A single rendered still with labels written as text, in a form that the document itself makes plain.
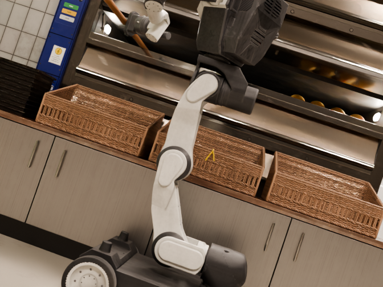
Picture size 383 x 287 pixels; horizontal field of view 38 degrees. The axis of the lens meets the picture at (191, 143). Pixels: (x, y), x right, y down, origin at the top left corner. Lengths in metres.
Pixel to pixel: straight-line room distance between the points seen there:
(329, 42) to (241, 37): 1.18
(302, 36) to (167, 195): 1.46
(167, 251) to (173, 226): 0.11
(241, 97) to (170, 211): 0.55
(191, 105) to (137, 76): 1.07
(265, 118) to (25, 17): 1.55
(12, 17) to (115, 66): 0.69
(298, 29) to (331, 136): 0.65
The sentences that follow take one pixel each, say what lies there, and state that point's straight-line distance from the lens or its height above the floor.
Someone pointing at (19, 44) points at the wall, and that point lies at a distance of 3.49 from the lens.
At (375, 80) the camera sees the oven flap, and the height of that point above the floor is 1.39.
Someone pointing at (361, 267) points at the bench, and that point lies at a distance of 2.73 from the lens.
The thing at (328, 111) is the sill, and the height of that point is 1.16.
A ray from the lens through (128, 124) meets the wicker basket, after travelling 2.73.
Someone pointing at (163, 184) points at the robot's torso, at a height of 0.52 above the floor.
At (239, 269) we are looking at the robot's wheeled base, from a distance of 2.26.
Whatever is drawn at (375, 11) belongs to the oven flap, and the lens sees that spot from 3.40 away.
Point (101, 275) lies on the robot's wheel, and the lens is 2.11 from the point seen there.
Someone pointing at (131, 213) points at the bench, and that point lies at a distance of 2.67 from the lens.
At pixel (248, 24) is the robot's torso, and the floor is 1.22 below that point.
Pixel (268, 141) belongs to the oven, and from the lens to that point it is 3.18.
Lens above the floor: 0.66
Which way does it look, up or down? 1 degrees up
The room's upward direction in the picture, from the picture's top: 19 degrees clockwise
